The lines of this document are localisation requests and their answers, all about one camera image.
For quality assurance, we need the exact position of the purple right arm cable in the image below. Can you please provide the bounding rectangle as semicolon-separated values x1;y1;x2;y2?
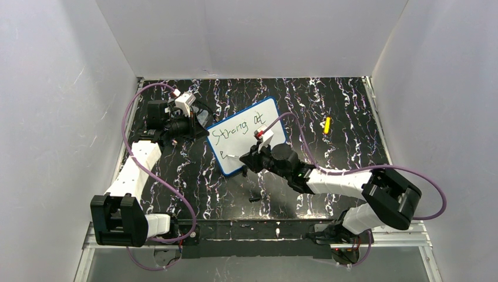
266;112;447;268

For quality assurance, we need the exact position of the yellow handled screwdriver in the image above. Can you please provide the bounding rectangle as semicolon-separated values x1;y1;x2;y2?
323;117;331;135

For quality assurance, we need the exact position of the clear plastic parts box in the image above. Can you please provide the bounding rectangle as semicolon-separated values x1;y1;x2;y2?
191;105;214;127

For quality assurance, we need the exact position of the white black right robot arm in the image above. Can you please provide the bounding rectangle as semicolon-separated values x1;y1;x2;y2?
239;143;422;240

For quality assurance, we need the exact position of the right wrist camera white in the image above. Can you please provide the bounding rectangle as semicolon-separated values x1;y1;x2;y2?
254;125;274;153

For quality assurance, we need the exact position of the aluminium frame rail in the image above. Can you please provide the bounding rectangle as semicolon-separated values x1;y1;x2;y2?
75;219;442;281

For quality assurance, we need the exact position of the blue framed whiteboard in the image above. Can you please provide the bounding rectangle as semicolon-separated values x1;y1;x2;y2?
207;97;280;176

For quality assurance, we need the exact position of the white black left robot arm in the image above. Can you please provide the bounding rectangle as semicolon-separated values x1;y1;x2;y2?
90;100;215;247

